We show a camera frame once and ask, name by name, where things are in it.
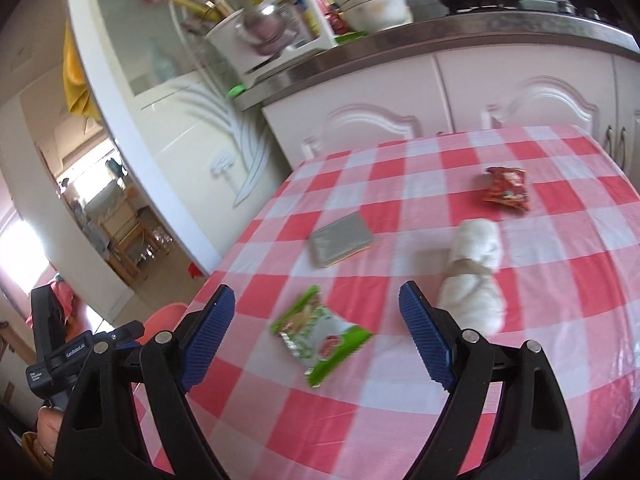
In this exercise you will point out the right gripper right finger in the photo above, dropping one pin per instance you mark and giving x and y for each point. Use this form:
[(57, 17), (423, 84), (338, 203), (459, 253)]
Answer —
[(531, 438)]

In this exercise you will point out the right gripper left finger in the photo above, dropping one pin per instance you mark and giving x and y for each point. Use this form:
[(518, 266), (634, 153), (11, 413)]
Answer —
[(101, 436)]

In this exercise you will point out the white tissue bundle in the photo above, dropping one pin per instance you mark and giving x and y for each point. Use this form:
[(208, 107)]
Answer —
[(470, 291)]

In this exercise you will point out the green white snack packet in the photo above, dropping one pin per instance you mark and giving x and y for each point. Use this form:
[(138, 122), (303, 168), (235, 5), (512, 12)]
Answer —
[(318, 337)]

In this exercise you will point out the grey green foil packet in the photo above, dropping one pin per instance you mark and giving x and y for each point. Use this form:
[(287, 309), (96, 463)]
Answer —
[(339, 240)]

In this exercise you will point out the white kitchen cabinets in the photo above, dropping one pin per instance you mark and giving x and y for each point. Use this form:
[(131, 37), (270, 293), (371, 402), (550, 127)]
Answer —
[(469, 89)]

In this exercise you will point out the person's left hand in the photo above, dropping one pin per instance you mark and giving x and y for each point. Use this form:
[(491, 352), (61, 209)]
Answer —
[(49, 424)]

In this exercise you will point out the red plastic bag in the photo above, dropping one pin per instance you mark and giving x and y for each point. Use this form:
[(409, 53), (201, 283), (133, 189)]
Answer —
[(61, 292)]

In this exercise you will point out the wooden chair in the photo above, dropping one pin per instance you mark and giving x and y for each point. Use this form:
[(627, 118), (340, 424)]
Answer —
[(130, 241)]

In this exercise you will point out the red white checkered tablecloth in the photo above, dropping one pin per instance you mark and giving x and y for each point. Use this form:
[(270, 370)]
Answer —
[(569, 274)]

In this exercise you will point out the frosted glass sliding door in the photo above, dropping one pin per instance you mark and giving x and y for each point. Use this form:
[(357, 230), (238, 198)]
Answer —
[(163, 92)]

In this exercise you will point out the red snack wrapper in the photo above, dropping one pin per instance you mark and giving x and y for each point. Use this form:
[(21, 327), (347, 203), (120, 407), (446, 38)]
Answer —
[(507, 188)]

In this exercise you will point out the yellow hanging cloth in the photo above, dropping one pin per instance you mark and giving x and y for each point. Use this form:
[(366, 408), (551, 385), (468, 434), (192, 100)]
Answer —
[(78, 96)]

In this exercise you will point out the small green round lid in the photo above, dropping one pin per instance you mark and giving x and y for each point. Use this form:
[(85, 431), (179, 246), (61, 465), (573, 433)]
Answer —
[(236, 91)]

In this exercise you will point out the steel ladle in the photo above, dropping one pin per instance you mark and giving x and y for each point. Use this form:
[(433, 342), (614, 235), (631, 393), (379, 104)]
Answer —
[(262, 24)]

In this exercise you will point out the white utensil drying rack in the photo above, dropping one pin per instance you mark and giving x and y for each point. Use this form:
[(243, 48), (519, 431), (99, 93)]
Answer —
[(307, 33)]

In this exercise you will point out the grey stone countertop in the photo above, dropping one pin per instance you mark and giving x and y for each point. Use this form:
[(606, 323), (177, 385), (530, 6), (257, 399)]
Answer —
[(476, 29)]

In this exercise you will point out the stacked white bowls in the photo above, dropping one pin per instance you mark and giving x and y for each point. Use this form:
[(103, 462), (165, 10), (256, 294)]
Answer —
[(372, 16)]

